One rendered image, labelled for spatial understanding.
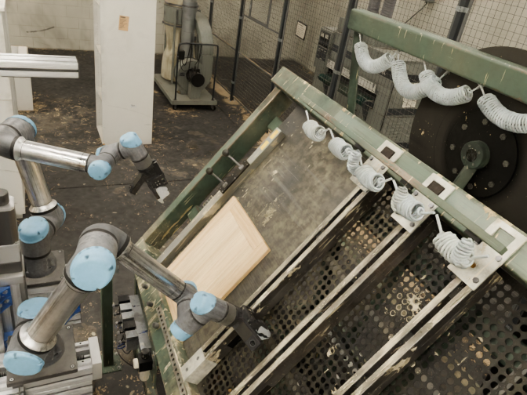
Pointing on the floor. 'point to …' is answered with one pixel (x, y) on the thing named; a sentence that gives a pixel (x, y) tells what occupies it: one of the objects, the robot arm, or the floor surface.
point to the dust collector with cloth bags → (187, 56)
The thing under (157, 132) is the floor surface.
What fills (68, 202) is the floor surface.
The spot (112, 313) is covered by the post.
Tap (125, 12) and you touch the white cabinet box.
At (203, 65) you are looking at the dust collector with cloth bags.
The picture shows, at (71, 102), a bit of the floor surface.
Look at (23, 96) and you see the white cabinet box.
